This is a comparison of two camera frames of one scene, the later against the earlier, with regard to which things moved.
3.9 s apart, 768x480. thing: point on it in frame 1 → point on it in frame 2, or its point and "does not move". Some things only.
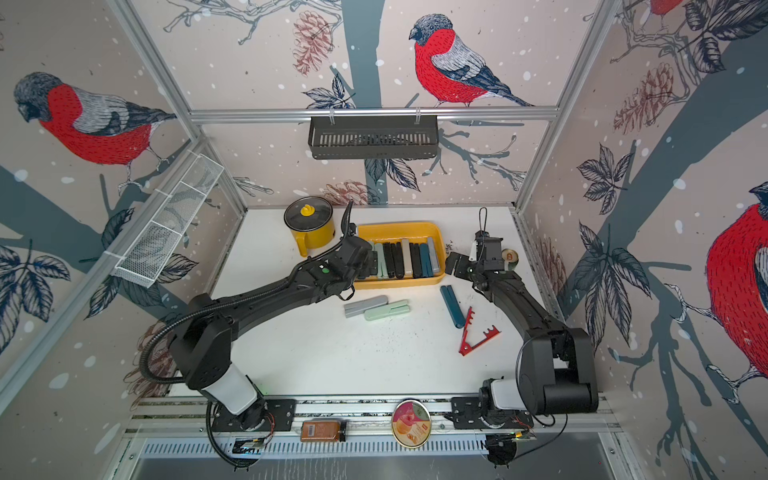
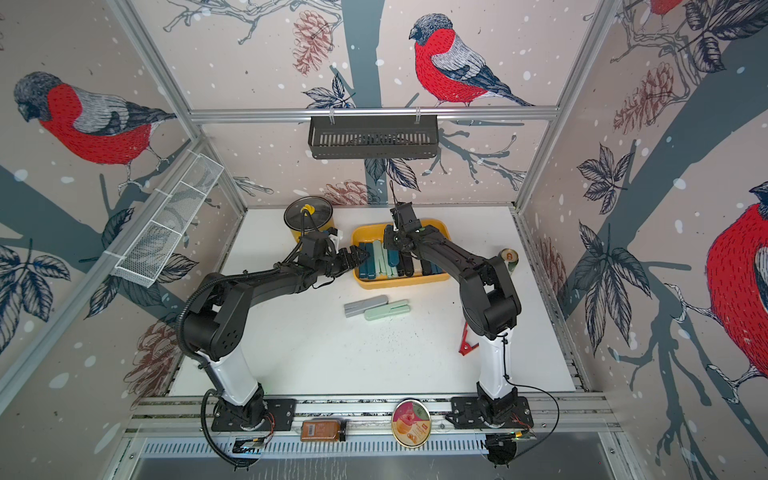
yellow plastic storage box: x=386 y=232 does not move
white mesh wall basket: x=143 y=260 does not move
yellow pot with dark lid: x=311 y=221 does not move
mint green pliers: x=394 y=309 does not move
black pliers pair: x=391 y=258 → x=405 y=264
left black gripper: x=366 y=268 → x=353 y=258
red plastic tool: x=465 y=347 does not move
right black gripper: x=464 y=261 → x=388 y=237
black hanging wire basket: x=373 y=137 does not move
